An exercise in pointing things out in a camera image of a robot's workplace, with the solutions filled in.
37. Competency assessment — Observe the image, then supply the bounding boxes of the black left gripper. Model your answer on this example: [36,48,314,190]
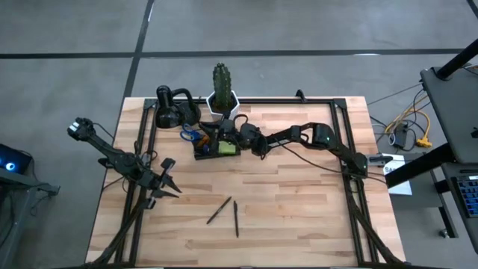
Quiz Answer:
[143,158,183,209]

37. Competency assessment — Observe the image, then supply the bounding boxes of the green sticky note pad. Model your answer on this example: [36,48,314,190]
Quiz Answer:
[217,140,238,155]

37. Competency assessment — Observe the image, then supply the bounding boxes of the blue handled scissors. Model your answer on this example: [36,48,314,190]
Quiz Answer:
[179,123,205,143]

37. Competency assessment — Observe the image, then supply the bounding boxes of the black pen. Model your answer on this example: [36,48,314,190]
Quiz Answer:
[205,196,233,226]
[233,200,240,238]

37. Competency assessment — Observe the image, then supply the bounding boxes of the black desk organizer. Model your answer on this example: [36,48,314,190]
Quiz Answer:
[193,129,242,161]

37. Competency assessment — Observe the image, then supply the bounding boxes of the white hexagonal plant pot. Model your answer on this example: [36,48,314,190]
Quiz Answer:
[205,89,240,123]

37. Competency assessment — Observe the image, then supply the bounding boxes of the green cactus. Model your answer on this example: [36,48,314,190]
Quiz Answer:
[212,61,232,113]

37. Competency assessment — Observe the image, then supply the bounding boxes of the black desk lamp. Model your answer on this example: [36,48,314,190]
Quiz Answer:
[155,84,202,130]

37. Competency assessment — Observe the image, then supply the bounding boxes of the grey metal desk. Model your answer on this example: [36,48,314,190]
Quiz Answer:
[0,167,60,269]

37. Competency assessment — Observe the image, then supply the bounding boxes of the black computer with blue light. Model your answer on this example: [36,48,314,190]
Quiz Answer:
[0,143,33,175]

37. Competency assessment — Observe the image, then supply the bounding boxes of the black power strip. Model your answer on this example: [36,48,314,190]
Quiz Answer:
[392,122,411,149]

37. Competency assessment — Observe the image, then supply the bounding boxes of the white paper sheet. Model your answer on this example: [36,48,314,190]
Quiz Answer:
[382,153,413,197]

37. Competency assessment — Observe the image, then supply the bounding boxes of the black stand beam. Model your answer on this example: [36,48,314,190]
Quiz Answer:
[384,143,456,189]

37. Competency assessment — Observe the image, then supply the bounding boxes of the black pole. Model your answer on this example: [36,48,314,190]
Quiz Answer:
[435,37,478,80]

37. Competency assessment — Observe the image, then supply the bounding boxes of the dark grey side desk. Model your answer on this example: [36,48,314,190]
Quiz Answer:
[432,162,478,255]

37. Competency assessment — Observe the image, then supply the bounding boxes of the black backlit keyboard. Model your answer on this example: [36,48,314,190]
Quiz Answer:
[453,174,478,220]

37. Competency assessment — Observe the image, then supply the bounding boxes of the black aluminium frame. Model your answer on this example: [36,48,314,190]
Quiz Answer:
[87,97,403,268]

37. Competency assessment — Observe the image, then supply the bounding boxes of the yellow extension cable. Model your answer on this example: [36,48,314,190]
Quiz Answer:
[384,95,433,148]

